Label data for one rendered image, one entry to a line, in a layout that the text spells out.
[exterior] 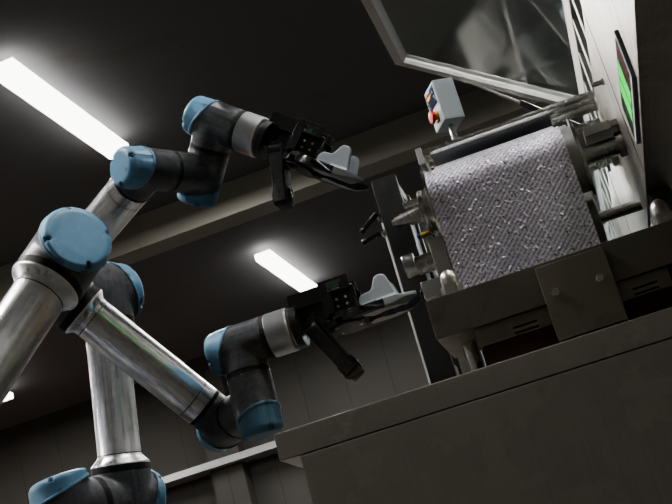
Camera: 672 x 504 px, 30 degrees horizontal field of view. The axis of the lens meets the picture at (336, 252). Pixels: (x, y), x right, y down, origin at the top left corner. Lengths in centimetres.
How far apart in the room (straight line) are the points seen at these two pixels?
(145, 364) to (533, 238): 68
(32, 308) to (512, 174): 79
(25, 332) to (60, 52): 405
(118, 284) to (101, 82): 377
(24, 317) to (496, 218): 76
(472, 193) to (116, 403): 85
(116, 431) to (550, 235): 95
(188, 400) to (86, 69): 408
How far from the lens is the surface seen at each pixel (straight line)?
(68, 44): 586
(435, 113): 276
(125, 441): 247
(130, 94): 639
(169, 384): 213
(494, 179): 205
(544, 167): 205
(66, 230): 198
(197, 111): 225
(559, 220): 202
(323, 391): 1099
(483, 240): 203
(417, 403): 173
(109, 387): 248
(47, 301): 196
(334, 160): 215
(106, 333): 212
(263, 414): 202
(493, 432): 171
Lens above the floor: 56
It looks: 18 degrees up
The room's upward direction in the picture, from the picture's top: 16 degrees counter-clockwise
